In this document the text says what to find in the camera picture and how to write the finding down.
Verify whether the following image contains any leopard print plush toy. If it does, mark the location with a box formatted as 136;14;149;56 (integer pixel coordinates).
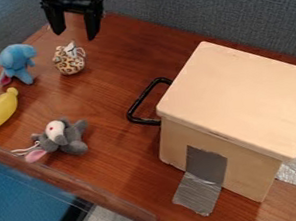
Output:
49;39;90;78

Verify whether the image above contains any blue plush elephant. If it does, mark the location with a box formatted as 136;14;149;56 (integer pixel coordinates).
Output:
0;41;42;89

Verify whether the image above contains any grey plush animal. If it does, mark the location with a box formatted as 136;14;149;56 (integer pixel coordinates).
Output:
7;114;93;166

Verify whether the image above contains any cabinet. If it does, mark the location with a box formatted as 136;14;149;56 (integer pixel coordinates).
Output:
145;30;296;214

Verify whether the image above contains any grey tape strip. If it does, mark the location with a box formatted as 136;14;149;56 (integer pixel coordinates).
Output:
164;140;235;221

